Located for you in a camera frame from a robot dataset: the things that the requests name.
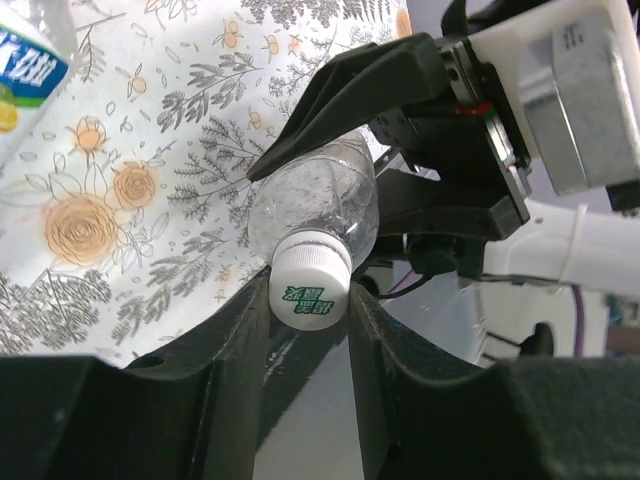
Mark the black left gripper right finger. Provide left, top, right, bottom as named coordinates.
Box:
left=347, top=285, right=639, bottom=479

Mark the clear bottle white cap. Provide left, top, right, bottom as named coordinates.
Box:
left=247, top=127, right=381, bottom=281

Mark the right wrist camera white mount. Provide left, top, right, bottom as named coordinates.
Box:
left=469, top=0, right=639, bottom=195

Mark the clear bottle lemon label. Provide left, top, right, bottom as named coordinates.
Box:
left=0, top=0, right=81, bottom=171

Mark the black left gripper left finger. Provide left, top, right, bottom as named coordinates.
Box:
left=1, top=273, right=270, bottom=479

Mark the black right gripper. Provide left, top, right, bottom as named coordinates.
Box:
left=246, top=33, right=530, bottom=280

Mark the floral patterned table mat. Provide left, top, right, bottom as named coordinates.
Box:
left=1, top=1, right=411, bottom=366

